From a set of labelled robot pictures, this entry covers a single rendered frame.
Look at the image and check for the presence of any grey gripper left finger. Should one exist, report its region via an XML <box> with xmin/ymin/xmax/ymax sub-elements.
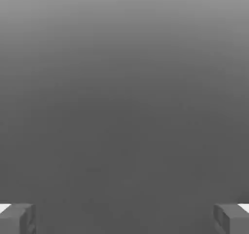
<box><xmin>0</xmin><ymin>202</ymin><xmax>37</xmax><ymax>234</ymax></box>

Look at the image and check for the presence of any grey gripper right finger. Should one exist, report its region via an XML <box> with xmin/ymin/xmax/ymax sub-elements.
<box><xmin>213</xmin><ymin>202</ymin><xmax>249</xmax><ymax>234</ymax></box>

